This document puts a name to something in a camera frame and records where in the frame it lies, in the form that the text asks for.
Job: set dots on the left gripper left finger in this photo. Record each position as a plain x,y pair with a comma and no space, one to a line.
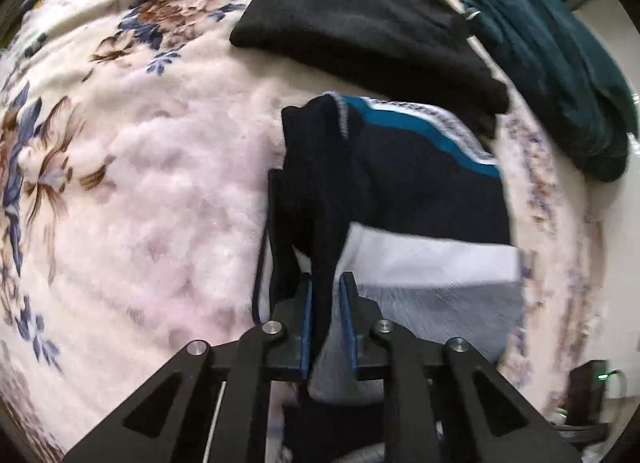
211,403

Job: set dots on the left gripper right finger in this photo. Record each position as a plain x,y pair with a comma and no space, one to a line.
442,402

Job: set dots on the striped navy knit sweater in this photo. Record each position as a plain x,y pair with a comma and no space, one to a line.
406,199

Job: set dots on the black power adapter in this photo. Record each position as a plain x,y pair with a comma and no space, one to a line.
585,393

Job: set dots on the floral bed blanket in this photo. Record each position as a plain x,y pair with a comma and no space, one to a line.
135,146

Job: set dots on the teal folded velvet quilt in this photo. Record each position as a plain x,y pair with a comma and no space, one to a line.
567,78

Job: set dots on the folded black garment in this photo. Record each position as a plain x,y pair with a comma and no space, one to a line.
406,50

